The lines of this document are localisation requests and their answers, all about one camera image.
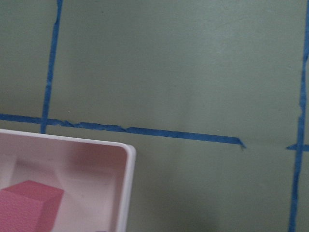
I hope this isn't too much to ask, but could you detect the red foam block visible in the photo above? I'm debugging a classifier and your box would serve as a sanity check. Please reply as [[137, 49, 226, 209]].
[[0, 180, 64, 232]]

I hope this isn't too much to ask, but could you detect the pink plastic bin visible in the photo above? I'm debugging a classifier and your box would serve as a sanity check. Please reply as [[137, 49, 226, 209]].
[[0, 130, 136, 232]]

